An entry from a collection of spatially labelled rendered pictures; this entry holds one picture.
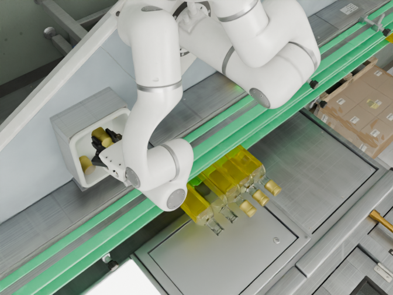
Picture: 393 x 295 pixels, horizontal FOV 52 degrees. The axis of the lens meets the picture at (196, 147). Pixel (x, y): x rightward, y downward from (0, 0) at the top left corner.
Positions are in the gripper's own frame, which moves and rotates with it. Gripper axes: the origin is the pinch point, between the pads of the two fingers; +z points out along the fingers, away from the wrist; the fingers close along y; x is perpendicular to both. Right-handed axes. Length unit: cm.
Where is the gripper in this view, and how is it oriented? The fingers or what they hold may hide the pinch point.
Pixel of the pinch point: (104, 140)
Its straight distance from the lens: 104.3
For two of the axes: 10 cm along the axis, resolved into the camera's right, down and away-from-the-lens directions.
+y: 7.4, -4.9, 4.6
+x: -1.0, -7.5, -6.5
